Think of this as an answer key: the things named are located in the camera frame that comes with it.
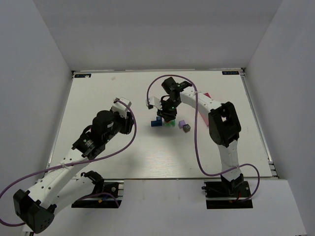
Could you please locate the grey house block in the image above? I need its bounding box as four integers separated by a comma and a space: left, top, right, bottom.
183, 124, 191, 133

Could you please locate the corner label sticker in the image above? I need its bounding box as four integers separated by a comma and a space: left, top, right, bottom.
222, 71, 239, 75
74, 74, 91, 78

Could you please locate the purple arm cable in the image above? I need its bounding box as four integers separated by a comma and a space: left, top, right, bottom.
147, 75, 260, 203
0, 98, 138, 227

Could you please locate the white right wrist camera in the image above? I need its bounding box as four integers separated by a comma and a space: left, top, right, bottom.
146, 96, 162, 110

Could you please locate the green hospital arch block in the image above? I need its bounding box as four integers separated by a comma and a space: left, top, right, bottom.
164, 121, 176, 127

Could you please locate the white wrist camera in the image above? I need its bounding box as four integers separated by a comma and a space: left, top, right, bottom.
146, 96, 162, 110
111, 97, 131, 119

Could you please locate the pink plastic box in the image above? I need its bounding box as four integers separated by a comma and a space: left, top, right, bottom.
199, 93, 211, 127

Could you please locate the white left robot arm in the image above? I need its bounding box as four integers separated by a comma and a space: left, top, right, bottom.
13, 98, 136, 234

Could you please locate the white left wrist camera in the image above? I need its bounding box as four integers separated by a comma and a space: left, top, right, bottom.
111, 97, 131, 119

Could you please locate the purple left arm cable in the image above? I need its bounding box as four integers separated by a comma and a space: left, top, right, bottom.
0, 98, 138, 227

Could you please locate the left corner label sticker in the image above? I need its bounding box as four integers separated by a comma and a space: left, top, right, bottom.
74, 74, 91, 78

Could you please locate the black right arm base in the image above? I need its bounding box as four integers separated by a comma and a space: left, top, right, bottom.
201, 181, 253, 209

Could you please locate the right corner label sticker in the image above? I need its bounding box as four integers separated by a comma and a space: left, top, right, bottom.
222, 71, 239, 75

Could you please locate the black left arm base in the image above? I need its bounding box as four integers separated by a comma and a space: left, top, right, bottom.
71, 180, 124, 209

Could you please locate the purple printed cube block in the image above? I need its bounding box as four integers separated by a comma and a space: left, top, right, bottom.
178, 120, 186, 128

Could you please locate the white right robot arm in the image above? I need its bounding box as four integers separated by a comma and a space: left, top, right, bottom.
157, 77, 244, 187

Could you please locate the dark blue rectangular block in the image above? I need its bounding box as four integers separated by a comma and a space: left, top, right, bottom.
151, 120, 162, 127

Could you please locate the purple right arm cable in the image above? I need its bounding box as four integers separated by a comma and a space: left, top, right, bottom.
147, 75, 260, 203

